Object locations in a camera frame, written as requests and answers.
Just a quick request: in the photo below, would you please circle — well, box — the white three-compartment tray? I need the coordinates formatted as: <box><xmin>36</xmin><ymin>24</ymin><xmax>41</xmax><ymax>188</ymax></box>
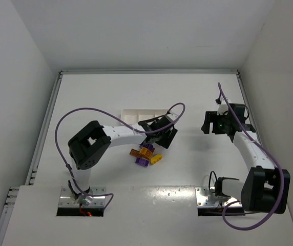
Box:
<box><xmin>120</xmin><ymin>109</ymin><xmax>167</xmax><ymax>125</ymax></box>

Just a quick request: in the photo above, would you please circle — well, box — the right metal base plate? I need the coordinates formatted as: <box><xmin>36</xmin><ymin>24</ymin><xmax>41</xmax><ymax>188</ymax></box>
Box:
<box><xmin>195</xmin><ymin>187</ymin><xmax>245</xmax><ymax>216</ymax></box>

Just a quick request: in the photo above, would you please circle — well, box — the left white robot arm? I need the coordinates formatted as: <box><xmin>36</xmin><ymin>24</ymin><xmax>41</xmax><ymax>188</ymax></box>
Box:
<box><xmin>68</xmin><ymin>113</ymin><xmax>178</xmax><ymax>200</ymax></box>

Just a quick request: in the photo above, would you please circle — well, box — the metal base plate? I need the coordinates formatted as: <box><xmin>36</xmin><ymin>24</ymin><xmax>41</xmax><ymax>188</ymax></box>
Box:
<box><xmin>56</xmin><ymin>187</ymin><xmax>106</xmax><ymax>217</ymax></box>
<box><xmin>195</xmin><ymin>187</ymin><xmax>245</xmax><ymax>216</ymax></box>

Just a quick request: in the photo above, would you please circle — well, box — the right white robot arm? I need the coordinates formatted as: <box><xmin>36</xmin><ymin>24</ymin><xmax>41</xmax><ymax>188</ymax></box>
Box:
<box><xmin>201</xmin><ymin>103</ymin><xmax>290</xmax><ymax>214</ymax></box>

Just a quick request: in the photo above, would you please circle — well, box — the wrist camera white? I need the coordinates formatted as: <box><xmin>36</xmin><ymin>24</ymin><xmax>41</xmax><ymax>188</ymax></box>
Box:
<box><xmin>215</xmin><ymin>97</ymin><xmax>229</xmax><ymax>115</ymax></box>
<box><xmin>165</xmin><ymin>113</ymin><xmax>179</xmax><ymax>126</ymax></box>

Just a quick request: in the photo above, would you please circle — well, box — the orange curved lego brick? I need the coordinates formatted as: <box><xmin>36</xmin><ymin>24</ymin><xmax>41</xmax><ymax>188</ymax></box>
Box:
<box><xmin>139</xmin><ymin>148</ymin><xmax>153</xmax><ymax>159</ymax></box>

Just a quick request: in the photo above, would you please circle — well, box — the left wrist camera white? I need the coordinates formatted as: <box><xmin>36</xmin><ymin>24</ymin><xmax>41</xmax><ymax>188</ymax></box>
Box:
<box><xmin>165</xmin><ymin>113</ymin><xmax>179</xmax><ymax>126</ymax></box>

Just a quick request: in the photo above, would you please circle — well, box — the brown flat lego brick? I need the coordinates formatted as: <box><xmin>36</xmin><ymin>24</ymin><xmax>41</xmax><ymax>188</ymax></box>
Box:
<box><xmin>129</xmin><ymin>149</ymin><xmax>141</xmax><ymax>158</ymax></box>

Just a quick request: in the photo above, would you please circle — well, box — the yellow lego brick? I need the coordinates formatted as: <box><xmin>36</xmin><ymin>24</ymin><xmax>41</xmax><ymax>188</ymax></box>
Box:
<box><xmin>150</xmin><ymin>154</ymin><xmax>162</xmax><ymax>165</ymax></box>

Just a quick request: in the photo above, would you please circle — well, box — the purple lego brick top pile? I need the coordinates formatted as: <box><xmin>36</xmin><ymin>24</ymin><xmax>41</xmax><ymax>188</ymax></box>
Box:
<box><xmin>140</xmin><ymin>144</ymin><xmax>154</xmax><ymax>152</ymax></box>

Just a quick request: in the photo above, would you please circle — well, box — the purple lego brick front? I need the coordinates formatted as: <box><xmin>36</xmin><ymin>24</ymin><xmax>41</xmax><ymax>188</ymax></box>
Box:
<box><xmin>135</xmin><ymin>157</ymin><xmax>150</xmax><ymax>167</ymax></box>

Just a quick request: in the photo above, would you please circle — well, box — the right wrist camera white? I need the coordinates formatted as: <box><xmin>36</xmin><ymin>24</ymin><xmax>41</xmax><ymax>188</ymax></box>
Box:
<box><xmin>215</xmin><ymin>97</ymin><xmax>229</xmax><ymax>115</ymax></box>

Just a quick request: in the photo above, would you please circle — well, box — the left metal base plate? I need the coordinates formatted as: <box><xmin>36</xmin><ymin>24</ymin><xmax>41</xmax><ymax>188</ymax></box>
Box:
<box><xmin>56</xmin><ymin>187</ymin><xmax>106</xmax><ymax>217</ymax></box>

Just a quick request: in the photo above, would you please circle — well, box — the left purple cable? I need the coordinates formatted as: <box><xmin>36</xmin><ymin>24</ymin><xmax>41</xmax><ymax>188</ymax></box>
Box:
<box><xmin>54</xmin><ymin>102</ymin><xmax>186</xmax><ymax>212</ymax></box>

